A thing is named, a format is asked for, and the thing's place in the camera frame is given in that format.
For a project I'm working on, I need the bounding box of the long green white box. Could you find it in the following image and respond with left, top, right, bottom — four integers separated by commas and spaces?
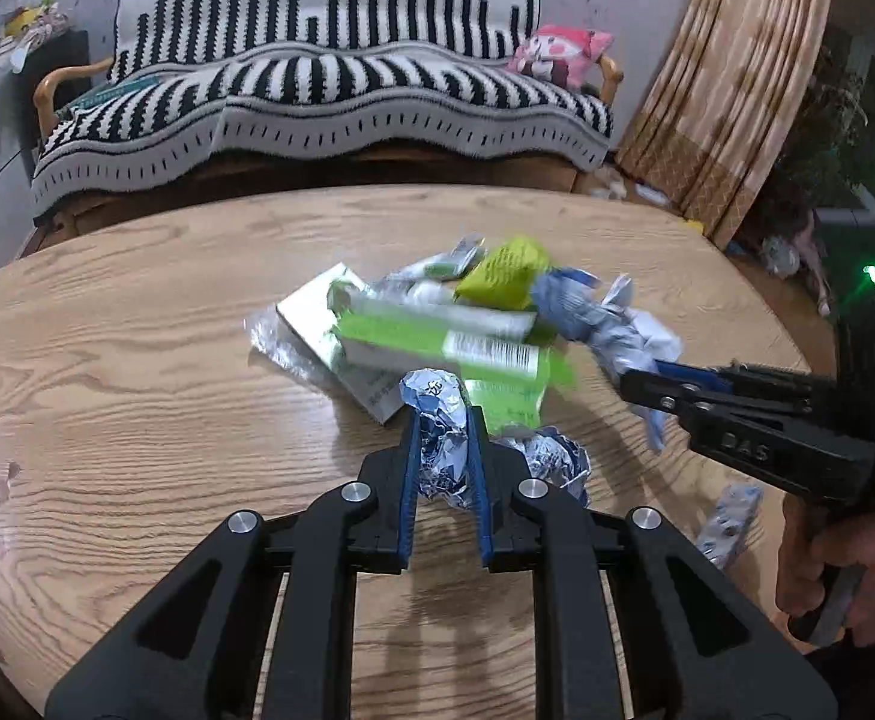
331, 306, 578, 428

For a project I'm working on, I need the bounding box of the pink plush pillow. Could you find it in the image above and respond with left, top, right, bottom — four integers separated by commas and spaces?
505, 24, 615, 91

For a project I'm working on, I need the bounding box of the yellow green packet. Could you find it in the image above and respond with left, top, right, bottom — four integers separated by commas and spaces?
456, 235, 556, 313

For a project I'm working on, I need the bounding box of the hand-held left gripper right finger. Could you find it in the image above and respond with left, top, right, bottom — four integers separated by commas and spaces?
466, 405, 836, 720

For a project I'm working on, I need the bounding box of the beige striped curtain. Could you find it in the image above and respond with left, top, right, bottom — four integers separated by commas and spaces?
613, 0, 836, 248

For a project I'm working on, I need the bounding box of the teal book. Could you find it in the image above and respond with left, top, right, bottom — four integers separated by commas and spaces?
55, 75, 163, 121

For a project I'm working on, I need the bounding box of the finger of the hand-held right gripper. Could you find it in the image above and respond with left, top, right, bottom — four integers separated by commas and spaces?
621, 371, 875, 485
657, 361, 841, 407

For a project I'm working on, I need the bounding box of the flat white card box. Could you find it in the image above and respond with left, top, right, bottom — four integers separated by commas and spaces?
276, 262, 410, 425

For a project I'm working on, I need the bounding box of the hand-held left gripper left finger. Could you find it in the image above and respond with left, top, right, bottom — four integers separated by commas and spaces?
46, 409, 425, 720

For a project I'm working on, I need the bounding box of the dark houseplant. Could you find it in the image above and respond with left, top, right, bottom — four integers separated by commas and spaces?
745, 37, 870, 241

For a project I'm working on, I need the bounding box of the silver blister pack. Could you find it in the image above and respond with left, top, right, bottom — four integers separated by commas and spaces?
696, 484, 766, 571

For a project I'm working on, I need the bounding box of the blue silver foil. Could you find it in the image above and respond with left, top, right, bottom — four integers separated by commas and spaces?
398, 367, 500, 512

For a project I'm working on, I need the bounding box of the clear plastic wrapper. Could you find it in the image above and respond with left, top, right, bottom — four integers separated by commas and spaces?
245, 306, 320, 377

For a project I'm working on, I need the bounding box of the wooden sofa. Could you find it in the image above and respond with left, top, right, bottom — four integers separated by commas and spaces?
28, 0, 626, 233

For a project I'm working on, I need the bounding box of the blue white plastic bag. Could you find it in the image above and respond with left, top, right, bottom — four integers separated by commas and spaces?
531, 266, 688, 452

